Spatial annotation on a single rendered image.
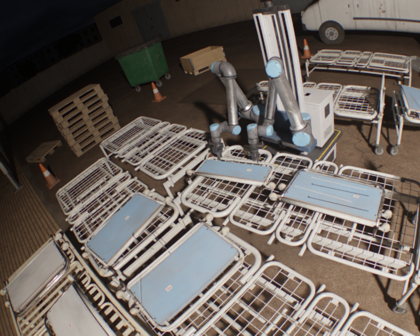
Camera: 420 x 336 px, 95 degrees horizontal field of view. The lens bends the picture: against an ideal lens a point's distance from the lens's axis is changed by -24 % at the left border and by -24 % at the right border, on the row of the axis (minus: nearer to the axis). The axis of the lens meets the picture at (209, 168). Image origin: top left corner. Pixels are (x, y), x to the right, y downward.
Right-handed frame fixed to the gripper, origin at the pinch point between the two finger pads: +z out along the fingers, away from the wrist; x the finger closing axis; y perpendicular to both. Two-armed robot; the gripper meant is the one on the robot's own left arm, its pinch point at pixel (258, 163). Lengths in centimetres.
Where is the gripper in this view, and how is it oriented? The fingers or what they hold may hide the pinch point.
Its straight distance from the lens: 230.8
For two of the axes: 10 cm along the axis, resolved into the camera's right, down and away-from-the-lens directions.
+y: -8.2, -1.2, 5.6
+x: -5.4, 4.7, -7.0
